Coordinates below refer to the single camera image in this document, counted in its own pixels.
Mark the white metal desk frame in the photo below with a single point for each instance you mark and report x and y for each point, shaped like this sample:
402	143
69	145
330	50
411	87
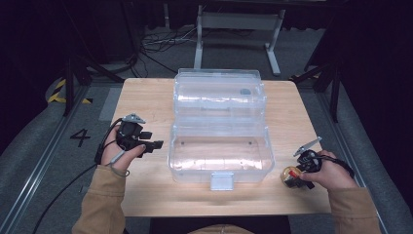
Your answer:
238	21

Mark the person's dark trousers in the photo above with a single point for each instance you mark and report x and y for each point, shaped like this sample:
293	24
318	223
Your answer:
168	226

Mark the aluminium floor rail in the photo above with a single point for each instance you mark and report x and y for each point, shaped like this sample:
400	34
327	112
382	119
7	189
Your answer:
35	172
344	139

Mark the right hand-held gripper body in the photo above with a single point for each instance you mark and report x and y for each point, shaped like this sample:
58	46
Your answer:
310	161

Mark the black metal stand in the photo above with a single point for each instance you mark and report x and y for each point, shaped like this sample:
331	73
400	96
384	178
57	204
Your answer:
334	94
68	87

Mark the clear plastic storage box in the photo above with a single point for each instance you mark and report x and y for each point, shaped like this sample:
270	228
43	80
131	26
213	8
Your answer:
220	156

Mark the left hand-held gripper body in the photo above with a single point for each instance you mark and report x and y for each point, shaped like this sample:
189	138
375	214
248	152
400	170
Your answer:
130	135

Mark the person's right hand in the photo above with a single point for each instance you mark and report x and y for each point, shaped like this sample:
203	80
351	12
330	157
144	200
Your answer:
331	175

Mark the person's left hand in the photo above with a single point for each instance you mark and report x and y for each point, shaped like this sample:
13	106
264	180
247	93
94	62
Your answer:
117	159

